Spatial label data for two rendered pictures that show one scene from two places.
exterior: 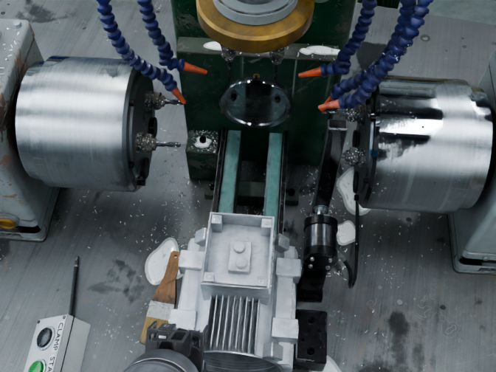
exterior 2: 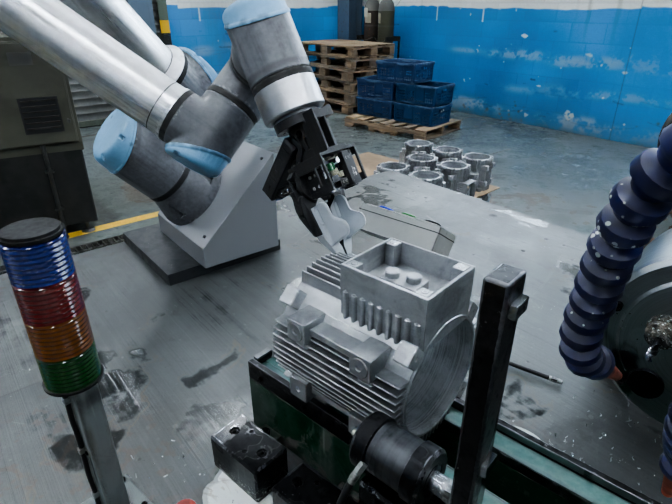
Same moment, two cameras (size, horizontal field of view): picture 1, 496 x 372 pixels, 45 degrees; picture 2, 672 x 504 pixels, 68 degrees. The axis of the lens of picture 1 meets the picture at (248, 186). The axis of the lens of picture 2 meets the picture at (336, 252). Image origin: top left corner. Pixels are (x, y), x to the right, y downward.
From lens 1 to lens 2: 0.94 m
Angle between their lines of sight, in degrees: 85
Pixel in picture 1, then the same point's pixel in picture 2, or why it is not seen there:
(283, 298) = (339, 336)
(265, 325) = (322, 302)
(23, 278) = (553, 347)
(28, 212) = not seen: hidden behind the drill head
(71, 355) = (407, 230)
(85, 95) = not seen: outside the picture
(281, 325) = (310, 313)
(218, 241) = (438, 283)
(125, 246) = (563, 425)
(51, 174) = not seen: hidden behind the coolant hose
